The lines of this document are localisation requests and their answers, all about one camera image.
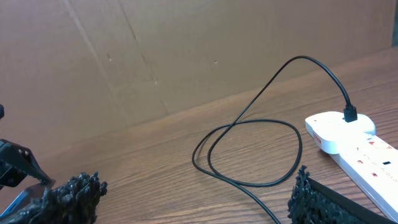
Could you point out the blue Galaxy smartphone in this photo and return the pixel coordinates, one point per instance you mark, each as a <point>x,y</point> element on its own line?
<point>25,197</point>

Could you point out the white power strip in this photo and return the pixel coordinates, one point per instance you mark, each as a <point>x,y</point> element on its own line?
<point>372,164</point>

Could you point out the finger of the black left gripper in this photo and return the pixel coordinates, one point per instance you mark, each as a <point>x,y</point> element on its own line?
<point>17,162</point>

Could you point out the white charger adapter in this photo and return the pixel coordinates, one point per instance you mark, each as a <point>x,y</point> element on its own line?
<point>332,133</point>

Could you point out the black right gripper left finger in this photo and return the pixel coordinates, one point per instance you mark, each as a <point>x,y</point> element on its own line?
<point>74,202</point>

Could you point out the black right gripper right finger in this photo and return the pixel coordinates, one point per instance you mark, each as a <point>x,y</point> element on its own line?
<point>314,203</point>

